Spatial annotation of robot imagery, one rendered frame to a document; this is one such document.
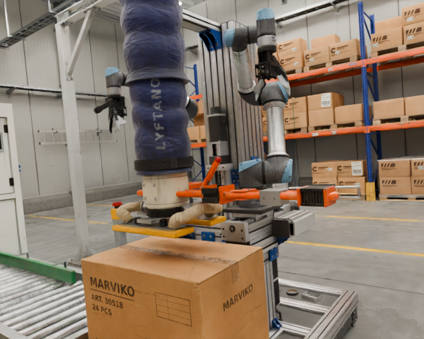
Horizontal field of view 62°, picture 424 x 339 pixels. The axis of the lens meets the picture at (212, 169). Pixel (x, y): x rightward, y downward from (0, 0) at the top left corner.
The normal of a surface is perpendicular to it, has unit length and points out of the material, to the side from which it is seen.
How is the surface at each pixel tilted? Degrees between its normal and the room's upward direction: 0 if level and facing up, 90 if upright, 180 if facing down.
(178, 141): 77
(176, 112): 72
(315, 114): 87
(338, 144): 90
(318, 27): 90
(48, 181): 90
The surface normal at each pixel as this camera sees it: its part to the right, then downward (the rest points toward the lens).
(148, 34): 0.01, -0.24
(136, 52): -0.46, 0.17
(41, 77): 0.79, -0.04
